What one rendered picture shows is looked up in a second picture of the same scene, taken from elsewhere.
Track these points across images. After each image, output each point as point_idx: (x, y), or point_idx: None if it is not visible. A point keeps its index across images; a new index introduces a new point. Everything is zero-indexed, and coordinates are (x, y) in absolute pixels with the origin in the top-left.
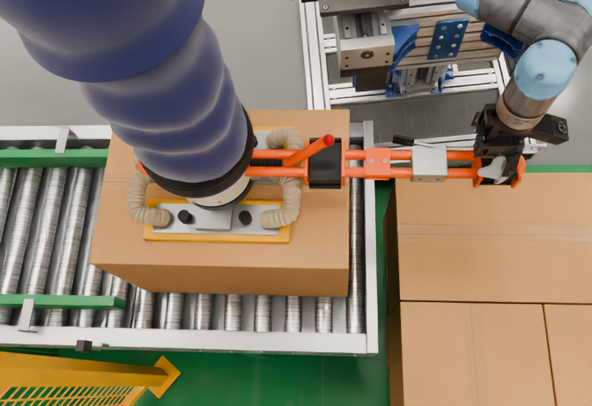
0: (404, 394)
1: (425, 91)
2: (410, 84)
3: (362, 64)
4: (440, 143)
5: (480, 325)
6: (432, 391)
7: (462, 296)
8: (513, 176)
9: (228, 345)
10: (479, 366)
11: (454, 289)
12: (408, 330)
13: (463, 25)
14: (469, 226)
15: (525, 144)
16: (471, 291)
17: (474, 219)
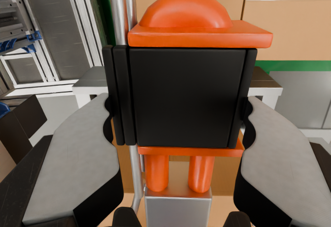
0: (312, 59)
1: (24, 10)
2: (22, 28)
3: (9, 167)
4: None
5: None
6: (316, 36)
7: (239, 1)
8: (253, 66)
9: None
10: None
11: (231, 10)
12: (261, 54)
13: None
14: None
15: None
16: None
17: None
